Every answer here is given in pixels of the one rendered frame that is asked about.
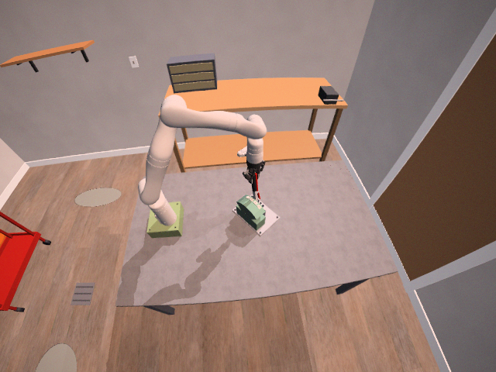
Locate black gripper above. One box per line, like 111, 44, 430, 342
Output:
243, 160, 265, 184

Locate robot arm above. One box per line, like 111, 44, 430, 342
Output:
138, 95, 267, 226

